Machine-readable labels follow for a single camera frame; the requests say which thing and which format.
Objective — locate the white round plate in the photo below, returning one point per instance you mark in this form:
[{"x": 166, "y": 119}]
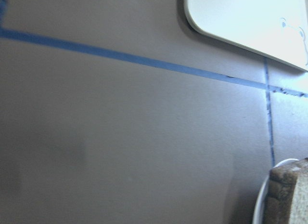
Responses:
[{"x": 260, "y": 202}]

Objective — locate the brown bread slice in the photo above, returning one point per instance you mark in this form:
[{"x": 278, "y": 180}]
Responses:
[{"x": 287, "y": 196}]

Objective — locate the white bear serving tray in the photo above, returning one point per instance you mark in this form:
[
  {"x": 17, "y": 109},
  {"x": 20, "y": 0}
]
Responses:
[{"x": 277, "y": 29}]

